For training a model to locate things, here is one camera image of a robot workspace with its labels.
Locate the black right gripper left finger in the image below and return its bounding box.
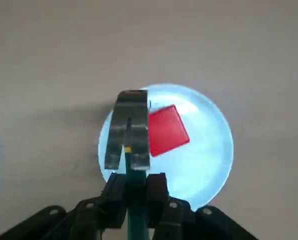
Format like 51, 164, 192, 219
0, 173, 129, 240

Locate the white round plate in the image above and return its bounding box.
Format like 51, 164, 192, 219
98, 83, 234, 210

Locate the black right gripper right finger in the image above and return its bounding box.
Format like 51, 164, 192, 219
145, 172, 259, 240

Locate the green handled claw hammer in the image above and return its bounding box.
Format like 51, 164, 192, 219
103, 89, 152, 240

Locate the red wooden cube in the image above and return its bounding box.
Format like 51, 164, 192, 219
148, 104, 191, 158

